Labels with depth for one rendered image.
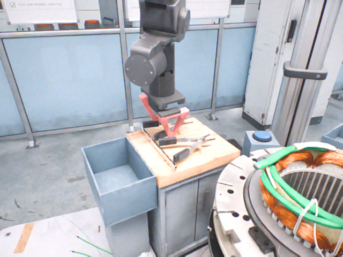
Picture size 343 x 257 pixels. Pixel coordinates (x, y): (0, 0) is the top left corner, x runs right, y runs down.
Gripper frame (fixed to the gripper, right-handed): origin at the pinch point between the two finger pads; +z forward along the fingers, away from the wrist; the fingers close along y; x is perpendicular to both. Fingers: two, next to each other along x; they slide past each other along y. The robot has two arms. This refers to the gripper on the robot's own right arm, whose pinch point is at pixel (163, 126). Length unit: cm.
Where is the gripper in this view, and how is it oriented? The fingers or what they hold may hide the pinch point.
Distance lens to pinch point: 59.0
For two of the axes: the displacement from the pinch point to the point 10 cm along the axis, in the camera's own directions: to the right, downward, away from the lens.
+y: 4.7, 4.8, -7.4
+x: 8.8, -2.7, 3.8
